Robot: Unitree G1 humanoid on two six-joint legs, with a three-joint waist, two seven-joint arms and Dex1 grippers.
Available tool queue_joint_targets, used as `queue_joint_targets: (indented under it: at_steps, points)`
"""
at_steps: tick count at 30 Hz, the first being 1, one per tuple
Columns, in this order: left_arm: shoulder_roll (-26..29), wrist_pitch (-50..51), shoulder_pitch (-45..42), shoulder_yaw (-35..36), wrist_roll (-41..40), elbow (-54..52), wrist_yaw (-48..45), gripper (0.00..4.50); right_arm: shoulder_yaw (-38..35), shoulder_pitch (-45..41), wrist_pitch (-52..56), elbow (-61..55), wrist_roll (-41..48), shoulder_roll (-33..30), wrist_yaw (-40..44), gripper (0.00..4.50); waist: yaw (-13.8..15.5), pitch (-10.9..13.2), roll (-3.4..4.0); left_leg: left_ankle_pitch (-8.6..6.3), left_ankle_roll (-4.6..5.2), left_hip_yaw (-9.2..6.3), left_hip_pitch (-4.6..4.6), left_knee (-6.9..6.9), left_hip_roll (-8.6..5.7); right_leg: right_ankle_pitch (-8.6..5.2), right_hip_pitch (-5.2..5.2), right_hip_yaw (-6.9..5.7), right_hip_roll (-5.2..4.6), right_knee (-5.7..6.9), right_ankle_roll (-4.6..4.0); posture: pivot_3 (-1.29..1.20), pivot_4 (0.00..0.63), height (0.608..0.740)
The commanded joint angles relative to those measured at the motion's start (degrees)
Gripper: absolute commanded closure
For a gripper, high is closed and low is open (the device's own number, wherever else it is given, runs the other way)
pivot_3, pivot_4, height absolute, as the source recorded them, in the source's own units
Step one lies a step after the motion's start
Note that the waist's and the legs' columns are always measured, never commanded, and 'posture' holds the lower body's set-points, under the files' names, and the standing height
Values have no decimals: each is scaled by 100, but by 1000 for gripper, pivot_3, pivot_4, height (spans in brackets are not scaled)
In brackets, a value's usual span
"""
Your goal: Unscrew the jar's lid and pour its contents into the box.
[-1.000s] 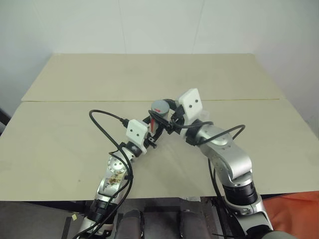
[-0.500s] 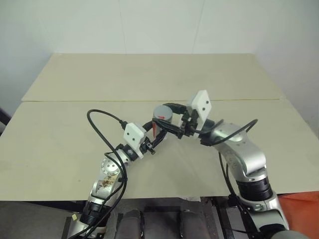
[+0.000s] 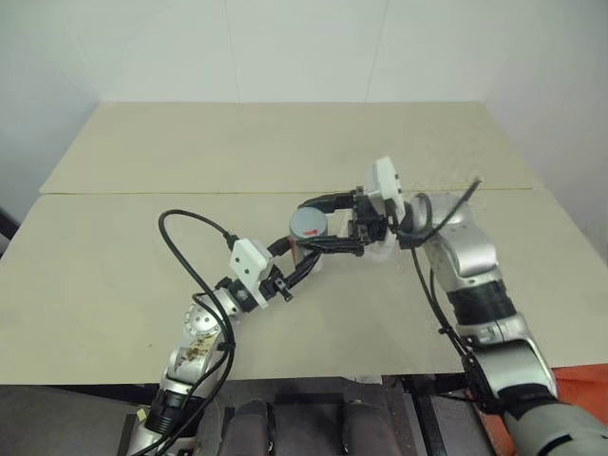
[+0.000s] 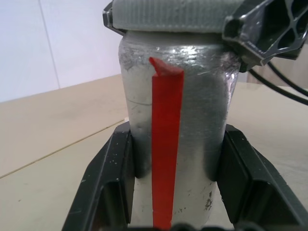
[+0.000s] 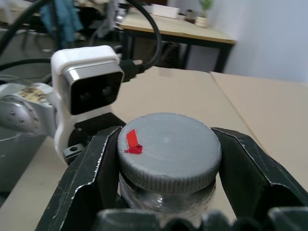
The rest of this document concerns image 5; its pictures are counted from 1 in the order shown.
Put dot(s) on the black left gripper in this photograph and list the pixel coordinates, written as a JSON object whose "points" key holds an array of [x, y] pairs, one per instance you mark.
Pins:
{"points": [[96, 125]]}

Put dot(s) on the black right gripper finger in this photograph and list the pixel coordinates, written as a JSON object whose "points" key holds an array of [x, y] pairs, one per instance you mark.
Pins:
{"points": [[250, 173]]}

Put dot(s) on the grey ribbed jar lid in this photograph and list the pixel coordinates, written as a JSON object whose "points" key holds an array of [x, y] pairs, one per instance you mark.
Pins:
{"points": [[173, 149]]}

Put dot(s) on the clear plastic jar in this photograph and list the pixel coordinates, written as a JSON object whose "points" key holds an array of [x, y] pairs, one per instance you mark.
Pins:
{"points": [[168, 201]]}

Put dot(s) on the small dark jar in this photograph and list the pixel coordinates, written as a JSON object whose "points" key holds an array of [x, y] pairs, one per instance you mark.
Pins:
{"points": [[190, 16]]}

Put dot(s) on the white rectangular box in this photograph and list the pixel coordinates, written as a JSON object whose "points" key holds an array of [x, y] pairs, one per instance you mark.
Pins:
{"points": [[161, 10]]}

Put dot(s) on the red tape piece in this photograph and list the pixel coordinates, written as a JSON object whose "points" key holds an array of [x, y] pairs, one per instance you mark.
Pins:
{"points": [[133, 142]]}

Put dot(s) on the wooden table with black legs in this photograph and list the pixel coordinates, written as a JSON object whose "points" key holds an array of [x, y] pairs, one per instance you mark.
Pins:
{"points": [[178, 29]]}

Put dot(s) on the green plant in white pot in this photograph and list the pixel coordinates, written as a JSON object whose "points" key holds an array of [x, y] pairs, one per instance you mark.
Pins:
{"points": [[204, 16]]}

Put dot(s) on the blue cloth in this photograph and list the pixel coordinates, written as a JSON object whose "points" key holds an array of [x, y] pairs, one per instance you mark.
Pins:
{"points": [[62, 19]]}

